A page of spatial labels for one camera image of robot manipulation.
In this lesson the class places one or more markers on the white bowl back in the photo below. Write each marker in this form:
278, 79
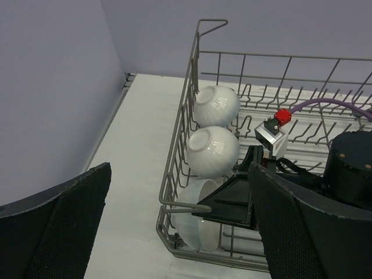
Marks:
216, 106

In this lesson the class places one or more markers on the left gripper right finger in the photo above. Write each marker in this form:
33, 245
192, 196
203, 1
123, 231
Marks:
306, 235

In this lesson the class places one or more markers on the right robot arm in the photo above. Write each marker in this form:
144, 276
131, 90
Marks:
347, 179

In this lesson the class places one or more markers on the grey wire dish rack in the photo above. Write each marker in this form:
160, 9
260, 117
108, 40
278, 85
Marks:
314, 98

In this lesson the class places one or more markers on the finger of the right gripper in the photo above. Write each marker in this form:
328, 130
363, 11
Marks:
231, 204

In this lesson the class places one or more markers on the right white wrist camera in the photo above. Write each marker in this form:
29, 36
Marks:
272, 136

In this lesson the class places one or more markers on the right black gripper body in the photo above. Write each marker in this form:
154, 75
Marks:
284, 168

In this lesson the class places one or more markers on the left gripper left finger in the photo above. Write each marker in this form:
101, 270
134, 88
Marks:
51, 234

